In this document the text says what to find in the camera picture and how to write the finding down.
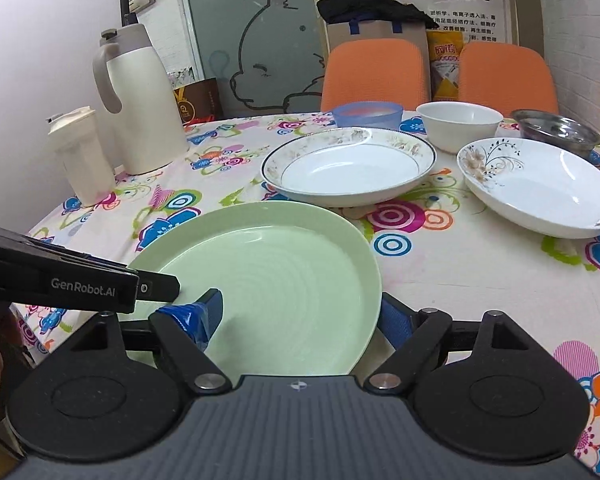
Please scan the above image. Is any light green plate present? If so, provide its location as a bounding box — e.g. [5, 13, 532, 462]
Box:
[131, 202, 382, 382]

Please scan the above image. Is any brown floral rim plate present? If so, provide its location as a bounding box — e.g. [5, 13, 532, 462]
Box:
[261, 127, 437, 208]

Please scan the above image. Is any white plate black floral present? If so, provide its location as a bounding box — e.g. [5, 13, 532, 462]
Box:
[456, 138, 600, 240]

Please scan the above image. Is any white ceramic bowl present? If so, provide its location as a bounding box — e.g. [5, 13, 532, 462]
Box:
[416, 101, 504, 154]

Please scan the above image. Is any blue plastic bowl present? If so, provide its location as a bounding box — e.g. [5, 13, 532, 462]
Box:
[332, 101, 403, 130]

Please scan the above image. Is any stainless steel bowl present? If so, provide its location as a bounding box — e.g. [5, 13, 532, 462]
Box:
[510, 110, 600, 159]

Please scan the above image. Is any small cream tumbler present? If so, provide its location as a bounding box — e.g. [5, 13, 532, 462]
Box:
[47, 106, 114, 206]

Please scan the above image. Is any brown gift box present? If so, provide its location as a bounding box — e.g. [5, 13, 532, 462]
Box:
[174, 78, 225, 126]

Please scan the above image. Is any large cream thermos jug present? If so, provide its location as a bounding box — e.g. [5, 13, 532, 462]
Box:
[93, 24, 188, 174]

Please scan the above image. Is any left orange chair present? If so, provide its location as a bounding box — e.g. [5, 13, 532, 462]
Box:
[321, 38, 429, 112]

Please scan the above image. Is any orange chair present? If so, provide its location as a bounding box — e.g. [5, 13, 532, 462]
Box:
[321, 38, 429, 112]
[458, 41, 558, 117]

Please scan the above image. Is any right orange chair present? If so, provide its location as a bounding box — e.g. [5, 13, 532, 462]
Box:
[458, 41, 558, 117]

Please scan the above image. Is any glass door cat drawing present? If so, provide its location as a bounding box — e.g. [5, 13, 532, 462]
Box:
[188, 0, 325, 117]

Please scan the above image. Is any yellow snack bag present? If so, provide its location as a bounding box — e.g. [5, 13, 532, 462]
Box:
[427, 30, 465, 101]

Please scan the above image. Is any brown paper bag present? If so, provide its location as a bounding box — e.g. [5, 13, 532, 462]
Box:
[325, 21, 431, 99]

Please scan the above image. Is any black cloth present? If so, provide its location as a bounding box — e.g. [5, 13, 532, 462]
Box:
[316, 0, 439, 29]

